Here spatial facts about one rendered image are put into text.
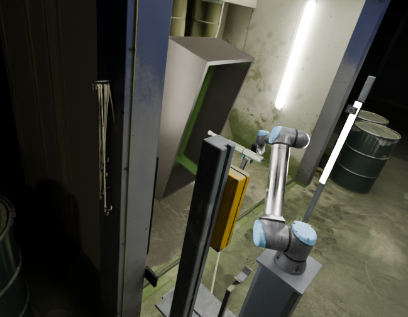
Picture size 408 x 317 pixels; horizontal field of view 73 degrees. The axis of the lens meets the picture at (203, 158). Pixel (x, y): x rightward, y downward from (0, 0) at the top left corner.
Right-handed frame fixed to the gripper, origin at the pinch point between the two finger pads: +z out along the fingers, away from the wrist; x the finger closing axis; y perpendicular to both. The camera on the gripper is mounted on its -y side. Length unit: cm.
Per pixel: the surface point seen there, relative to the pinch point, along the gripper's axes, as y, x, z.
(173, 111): -18, 49, 38
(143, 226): 22, 9, 96
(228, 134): 58, 88, -196
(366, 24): -128, -18, -158
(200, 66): -53, 36, 44
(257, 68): -48, 83, -188
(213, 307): 28, -40, 103
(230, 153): -50, -29, 133
